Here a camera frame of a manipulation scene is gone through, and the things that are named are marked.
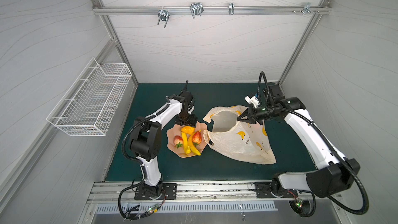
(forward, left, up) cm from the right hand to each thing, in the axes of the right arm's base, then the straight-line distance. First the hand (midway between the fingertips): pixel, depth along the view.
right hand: (240, 115), depth 72 cm
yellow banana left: (-7, +28, -25) cm, 38 cm away
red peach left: (-6, +32, -19) cm, 37 cm away
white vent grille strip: (-35, +17, -25) cm, 46 cm away
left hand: (+5, +26, -18) cm, 32 cm away
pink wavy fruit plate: (+1, +35, -20) cm, 41 cm away
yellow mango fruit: (+1, +27, -18) cm, 33 cm away
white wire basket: (-3, +69, +7) cm, 69 cm away
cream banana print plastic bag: (-9, -2, -7) cm, 12 cm away
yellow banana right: (-12, +23, -18) cm, 31 cm away
